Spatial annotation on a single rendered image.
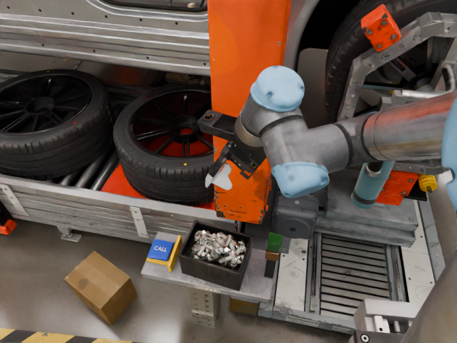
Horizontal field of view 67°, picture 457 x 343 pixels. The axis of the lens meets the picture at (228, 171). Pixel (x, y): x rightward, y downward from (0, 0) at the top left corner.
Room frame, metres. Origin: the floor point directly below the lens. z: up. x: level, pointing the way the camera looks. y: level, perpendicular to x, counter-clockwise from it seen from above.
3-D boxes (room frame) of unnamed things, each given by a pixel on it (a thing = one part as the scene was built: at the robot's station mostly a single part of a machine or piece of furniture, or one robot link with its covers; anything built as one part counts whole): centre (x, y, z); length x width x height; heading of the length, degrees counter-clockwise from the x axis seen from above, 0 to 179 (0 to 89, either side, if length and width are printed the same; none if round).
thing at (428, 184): (0.99, -0.78, 0.51); 0.29 x 0.06 x 0.06; 168
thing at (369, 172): (0.72, -0.43, 0.83); 0.04 x 0.04 x 0.16
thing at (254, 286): (0.59, 0.06, 0.44); 0.43 x 0.17 x 0.03; 78
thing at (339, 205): (1.08, -0.68, 0.32); 0.40 x 0.30 x 0.28; 78
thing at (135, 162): (1.28, 0.20, 0.39); 0.66 x 0.66 x 0.24
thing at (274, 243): (0.54, -0.13, 0.64); 0.04 x 0.04 x 0.04; 78
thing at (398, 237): (1.09, -0.64, 0.13); 0.50 x 0.36 x 0.10; 78
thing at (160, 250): (0.62, 0.23, 0.47); 0.07 x 0.07 x 0.02; 78
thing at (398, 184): (0.95, -0.65, 0.48); 0.16 x 0.12 x 0.17; 168
